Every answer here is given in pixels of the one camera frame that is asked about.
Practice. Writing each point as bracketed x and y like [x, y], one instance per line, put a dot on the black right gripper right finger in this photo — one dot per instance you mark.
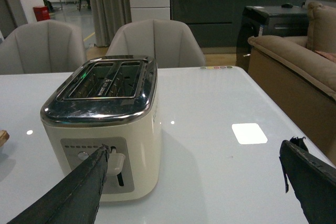
[312, 179]

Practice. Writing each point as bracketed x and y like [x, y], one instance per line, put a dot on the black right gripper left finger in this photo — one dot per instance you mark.
[76, 198]

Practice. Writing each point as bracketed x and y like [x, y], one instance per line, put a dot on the toasted bread slice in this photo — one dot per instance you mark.
[4, 137]

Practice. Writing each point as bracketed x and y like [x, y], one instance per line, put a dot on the cream two-slot toaster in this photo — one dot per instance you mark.
[110, 101]

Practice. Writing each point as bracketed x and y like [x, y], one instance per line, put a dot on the brown sofa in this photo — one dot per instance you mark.
[298, 73]

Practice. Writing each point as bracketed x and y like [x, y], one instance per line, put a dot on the grey chair left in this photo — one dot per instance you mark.
[43, 47]

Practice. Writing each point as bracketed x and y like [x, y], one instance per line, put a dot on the grey chair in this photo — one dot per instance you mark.
[170, 42]
[43, 47]

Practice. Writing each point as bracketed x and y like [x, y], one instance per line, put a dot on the black cabinet appliance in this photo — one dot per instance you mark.
[268, 20]

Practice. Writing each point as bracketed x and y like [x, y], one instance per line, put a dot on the black computer mouse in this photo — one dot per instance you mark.
[287, 5]

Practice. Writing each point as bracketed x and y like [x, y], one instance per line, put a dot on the grey chair right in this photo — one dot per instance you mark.
[170, 42]

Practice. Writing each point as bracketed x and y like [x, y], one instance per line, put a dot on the red bin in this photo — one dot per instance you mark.
[41, 13]

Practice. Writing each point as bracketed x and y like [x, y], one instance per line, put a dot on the dark kitchen counter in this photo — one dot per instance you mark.
[216, 23]

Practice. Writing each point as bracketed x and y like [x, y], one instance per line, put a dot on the grey curtain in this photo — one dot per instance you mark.
[108, 17]

